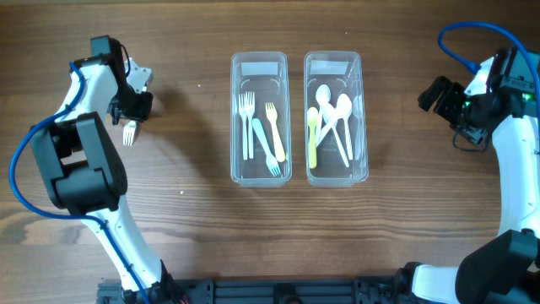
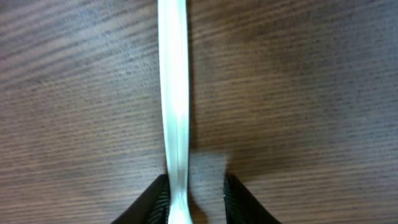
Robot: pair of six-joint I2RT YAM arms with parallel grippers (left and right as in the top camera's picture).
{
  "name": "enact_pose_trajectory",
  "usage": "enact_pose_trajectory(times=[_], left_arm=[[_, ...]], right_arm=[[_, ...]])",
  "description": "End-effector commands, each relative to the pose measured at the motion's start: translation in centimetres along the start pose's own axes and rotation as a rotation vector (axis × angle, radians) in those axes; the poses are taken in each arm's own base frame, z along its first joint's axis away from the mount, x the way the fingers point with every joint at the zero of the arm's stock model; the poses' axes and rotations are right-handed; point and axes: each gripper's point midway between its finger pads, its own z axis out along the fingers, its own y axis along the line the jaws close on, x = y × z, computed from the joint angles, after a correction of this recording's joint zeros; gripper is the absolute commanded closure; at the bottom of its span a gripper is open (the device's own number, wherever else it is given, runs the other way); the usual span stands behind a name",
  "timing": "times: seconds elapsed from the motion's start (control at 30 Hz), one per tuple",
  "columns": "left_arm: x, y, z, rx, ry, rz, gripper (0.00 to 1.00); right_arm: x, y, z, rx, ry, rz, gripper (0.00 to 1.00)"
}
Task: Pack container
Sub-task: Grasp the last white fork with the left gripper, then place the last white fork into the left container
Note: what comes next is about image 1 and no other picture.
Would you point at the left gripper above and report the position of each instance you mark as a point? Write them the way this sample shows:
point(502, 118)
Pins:
point(139, 111)

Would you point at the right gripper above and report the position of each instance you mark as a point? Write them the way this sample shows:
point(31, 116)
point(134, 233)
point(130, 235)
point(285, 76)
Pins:
point(452, 91)

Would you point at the white fork tines down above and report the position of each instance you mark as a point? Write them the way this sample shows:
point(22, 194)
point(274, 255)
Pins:
point(129, 133)

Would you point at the white spoon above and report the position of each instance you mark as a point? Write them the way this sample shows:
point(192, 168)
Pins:
point(344, 106)
point(323, 96)
point(330, 110)

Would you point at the white spoon crossing yellow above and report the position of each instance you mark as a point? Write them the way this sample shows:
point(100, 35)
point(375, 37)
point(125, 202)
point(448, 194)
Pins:
point(330, 123)

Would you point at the white plastic fork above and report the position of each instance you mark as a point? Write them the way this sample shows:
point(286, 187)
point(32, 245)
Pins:
point(250, 110)

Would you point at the yellow plastic spoon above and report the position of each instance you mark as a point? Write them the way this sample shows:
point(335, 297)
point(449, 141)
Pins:
point(312, 116)

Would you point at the yellow plastic fork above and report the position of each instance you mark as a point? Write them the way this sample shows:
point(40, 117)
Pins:
point(272, 117)

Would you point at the pale blue plastic fork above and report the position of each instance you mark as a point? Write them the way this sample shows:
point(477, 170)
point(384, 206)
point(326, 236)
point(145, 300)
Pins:
point(271, 161)

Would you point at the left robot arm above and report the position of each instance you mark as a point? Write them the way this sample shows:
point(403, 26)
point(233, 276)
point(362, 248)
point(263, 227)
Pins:
point(83, 173)

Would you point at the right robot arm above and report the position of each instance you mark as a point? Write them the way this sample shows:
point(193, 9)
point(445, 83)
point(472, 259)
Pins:
point(497, 108)

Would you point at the right clear plastic container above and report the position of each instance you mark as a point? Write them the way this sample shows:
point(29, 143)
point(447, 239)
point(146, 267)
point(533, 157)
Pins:
point(341, 71)

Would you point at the clear plastic container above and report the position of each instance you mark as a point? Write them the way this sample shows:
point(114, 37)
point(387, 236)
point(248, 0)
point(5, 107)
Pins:
point(266, 74)
point(341, 71)

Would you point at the left clear plastic container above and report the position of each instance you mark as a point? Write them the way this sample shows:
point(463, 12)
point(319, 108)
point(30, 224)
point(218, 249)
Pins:
point(266, 74)

